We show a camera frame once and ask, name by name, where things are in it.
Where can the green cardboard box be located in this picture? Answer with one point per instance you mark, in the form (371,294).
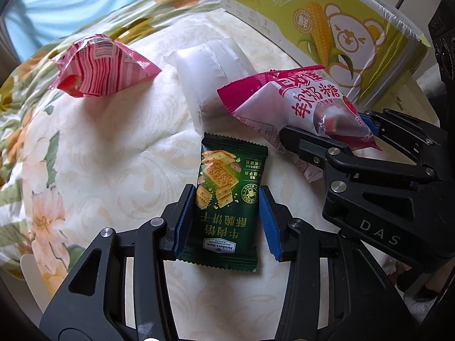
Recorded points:
(284,10)

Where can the floral striped blanket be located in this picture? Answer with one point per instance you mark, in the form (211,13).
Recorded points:
(117,25)

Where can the white translucent snack packet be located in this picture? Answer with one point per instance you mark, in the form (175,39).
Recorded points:
(206,74)

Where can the light blue cloth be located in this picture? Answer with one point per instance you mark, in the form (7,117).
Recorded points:
(71,3)

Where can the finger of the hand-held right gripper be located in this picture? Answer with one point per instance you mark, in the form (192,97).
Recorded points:
(320,149)
(401,131)

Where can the pink striped snack packet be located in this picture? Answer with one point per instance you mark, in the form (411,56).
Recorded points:
(99,67)

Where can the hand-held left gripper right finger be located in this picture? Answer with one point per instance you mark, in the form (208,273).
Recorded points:
(270,223)

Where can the dark green cracker packet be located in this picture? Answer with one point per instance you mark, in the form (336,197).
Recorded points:
(224,202)

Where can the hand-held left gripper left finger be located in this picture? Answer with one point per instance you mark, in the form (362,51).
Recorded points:
(179,227)

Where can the black device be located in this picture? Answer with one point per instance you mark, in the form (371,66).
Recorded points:
(444,49)

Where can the pink white snack packet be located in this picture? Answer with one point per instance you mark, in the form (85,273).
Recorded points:
(295,103)

